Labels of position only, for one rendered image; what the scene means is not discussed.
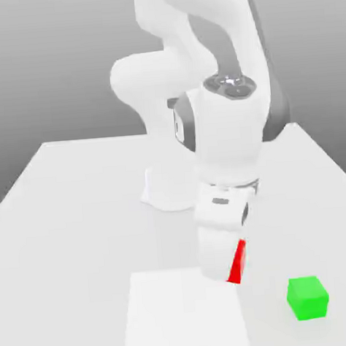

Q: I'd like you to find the small red cube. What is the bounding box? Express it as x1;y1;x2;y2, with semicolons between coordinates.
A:
223;237;250;286

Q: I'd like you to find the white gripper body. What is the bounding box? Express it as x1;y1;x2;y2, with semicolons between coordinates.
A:
195;223;247;284

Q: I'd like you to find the small green cube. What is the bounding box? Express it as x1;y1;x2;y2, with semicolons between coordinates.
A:
285;274;332;323

